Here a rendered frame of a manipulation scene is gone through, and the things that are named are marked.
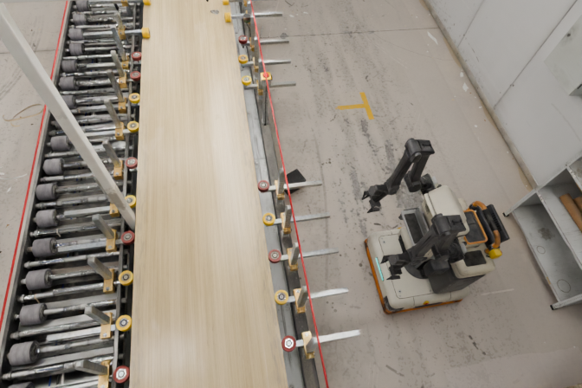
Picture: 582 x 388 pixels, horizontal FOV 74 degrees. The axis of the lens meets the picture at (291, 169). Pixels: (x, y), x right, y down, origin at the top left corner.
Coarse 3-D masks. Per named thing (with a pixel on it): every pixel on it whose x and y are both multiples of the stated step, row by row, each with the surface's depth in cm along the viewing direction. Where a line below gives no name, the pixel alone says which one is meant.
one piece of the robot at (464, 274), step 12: (480, 204) 255; (492, 228) 245; (468, 252) 255; (480, 252) 255; (492, 252) 246; (420, 264) 294; (456, 264) 253; (468, 264) 250; (480, 264) 251; (492, 264) 251; (432, 276) 287; (444, 276) 270; (456, 276) 255; (468, 276) 254; (480, 276) 262; (432, 288) 289; (444, 288) 276; (456, 288) 284
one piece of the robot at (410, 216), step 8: (416, 208) 243; (400, 216) 249; (408, 216) 240; (416, 216) 240; (408, 224) 237; (416, 224) 237; (424, 224) 231; (408, 232) 235; (416, 232) 234; (424, 232) 232; (416, 240) 232
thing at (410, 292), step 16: (368, 240) 320; (384, 240) 312; (368, 256) 323; (384, 272) 299; (416, 272) 301; (384, 288) 297; (400, 288) 292; (416, 288) 293; (464, 288) 295; (384, 304) 301; (400, 304) 287; (416, 304) 289; (432, 304) 298
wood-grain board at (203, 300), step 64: (192, 0) 362; (192, 64) 317; (192, 128) 282; (192, 192) 253; (256, 192) 257; (192, 256) 230; (256, 256) 233; (192, 320) 211; (256, 320) 214; (192, 384) 195; (256, 384) 197
